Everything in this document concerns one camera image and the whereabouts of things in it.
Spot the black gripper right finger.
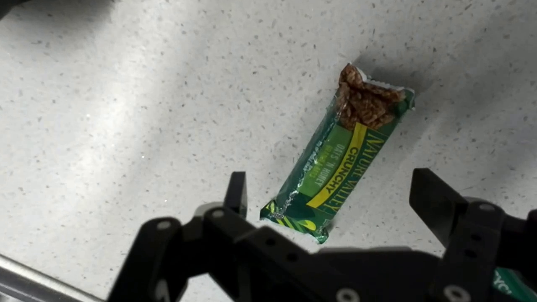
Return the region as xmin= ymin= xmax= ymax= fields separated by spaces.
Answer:
xmin=410 ymin=167 xmax=537 ymax=302

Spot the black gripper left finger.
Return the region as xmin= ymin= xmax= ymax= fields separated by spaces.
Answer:
xmin=108 ymin=170 xmax=338 ymax=302

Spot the green granola bar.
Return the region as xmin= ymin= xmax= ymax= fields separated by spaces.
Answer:
xmin=259 ymin=63 xmax=418 ymax=246

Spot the green soda can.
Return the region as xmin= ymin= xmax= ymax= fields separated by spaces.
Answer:
xmin=490 ymin=266 xmax=537 ymax=302

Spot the stainless steel double sink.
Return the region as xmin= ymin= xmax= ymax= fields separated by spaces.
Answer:
xmin=0 ymin=254 xmax=88 ymax=302

